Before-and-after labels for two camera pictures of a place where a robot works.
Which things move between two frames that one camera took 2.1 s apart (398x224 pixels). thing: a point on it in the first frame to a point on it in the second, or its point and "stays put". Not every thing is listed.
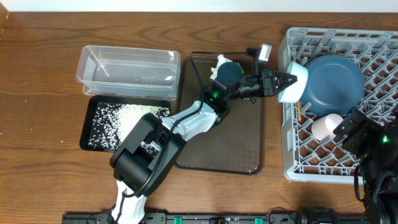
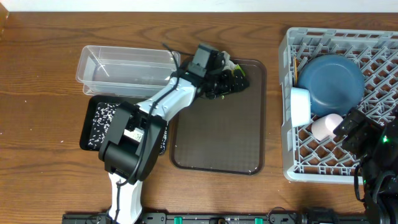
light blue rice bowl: (296, 91) to (300, 106)
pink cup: (323, 129) stays put
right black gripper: (369, 132) stays put
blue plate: (336, 84) stays put
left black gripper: (266, 86) to (228, 88)
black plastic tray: (110, 119) stays put
